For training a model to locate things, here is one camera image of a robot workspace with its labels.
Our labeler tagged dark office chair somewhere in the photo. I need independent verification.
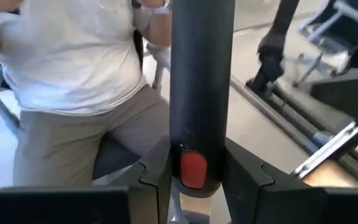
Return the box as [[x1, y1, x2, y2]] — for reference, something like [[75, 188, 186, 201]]
[[93, 136, 142, 180]]

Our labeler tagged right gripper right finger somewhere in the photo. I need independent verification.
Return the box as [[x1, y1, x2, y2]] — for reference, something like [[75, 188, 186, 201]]
[[222, 138, 358, 224]]

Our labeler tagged grey rolling chair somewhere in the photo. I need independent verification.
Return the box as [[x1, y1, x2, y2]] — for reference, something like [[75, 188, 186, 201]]
[[292, 0, 358, 88]]

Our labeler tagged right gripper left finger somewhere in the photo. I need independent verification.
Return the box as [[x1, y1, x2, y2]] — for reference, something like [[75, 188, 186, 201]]
[[0, 136, 172, 224]]

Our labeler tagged person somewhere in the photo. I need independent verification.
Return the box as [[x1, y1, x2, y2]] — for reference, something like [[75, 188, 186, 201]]
[[0, 0, 172, 187]]

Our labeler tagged small black and red tool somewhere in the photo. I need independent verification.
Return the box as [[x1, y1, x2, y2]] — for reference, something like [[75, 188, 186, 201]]
[[168, 0, 236, 199]]

